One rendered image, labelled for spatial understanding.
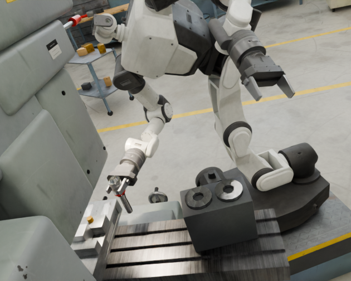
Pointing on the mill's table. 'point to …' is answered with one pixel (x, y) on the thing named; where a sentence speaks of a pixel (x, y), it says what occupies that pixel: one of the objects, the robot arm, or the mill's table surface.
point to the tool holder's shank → (126, 203)
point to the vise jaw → (98, 227)
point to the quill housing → (74, 123)
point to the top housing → (20, 19)
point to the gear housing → (28, 66)
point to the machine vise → (92, 260)
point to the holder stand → (219, 214)
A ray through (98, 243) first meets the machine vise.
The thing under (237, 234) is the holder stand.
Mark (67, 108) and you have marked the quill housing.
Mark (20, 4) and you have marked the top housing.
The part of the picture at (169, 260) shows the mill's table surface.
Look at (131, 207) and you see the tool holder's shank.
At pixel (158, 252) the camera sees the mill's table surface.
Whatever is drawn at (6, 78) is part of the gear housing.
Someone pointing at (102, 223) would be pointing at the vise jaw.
